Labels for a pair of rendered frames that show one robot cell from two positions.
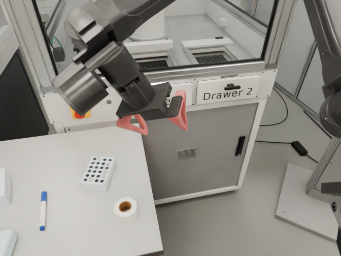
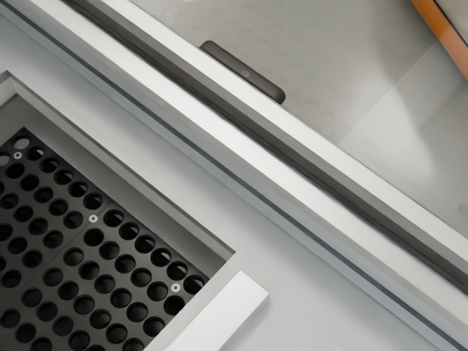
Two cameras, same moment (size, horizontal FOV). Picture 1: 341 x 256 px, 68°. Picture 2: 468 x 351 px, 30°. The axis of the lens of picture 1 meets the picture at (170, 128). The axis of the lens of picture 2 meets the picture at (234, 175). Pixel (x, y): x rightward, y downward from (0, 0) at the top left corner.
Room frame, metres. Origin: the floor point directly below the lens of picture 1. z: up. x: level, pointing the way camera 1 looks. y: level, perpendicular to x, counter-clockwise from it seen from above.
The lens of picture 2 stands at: (1.16, 0.03, 1.41)
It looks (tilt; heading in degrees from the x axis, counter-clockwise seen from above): 61 degrees down; 236
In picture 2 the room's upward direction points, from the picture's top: 3 degrees counter-clockwise
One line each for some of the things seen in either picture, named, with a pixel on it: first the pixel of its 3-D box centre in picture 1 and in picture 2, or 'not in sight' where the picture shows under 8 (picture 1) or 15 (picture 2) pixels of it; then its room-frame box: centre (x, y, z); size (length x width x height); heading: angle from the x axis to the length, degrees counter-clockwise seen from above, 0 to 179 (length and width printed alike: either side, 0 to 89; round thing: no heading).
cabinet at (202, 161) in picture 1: (156, 117); not in sight; (1.40, 0.10, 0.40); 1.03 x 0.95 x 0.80; 102
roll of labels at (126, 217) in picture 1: (126, 210); not in sight; (0.43, 0.14, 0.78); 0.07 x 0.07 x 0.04
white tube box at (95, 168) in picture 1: (99, 172); not in sight; (0.58, 0.25, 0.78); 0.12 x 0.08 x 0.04; 175
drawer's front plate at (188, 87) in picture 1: (159, 97); not in sight; (0.92, 0.05, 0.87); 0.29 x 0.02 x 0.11; 102
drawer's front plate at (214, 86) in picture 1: (228, 89); not in sight; (0.99, -0.26, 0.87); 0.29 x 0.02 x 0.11; 102
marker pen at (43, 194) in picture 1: (42, 210); not in sight; (0.44, 0.40, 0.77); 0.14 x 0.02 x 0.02; 19
